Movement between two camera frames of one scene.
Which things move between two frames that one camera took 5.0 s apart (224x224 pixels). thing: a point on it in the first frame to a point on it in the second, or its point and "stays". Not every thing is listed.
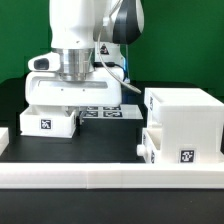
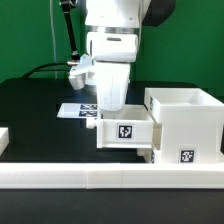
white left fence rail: [4, 138] stays
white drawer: [47, 120] to [131, 127]
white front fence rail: [101, 176] stays
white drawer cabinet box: [191, 123] stays
